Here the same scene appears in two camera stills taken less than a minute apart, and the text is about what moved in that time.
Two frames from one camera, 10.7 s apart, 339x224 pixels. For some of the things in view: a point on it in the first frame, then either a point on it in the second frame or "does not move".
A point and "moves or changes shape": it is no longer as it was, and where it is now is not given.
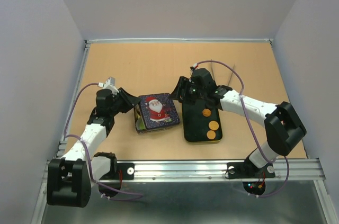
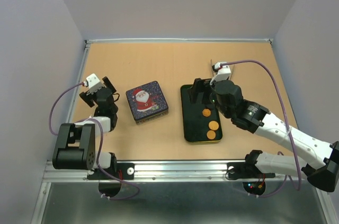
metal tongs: [213, 72] does not move
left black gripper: [130, 101] → [89, 99]
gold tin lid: [158, 110] → [146, 100]
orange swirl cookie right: [206, 112] does not move
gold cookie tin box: [155, 113] moves or changes shape
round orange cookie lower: [211, 134] does not move
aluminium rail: [296, 169] does not move
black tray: [196, 125] does not move
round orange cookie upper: [213, 125] does not move
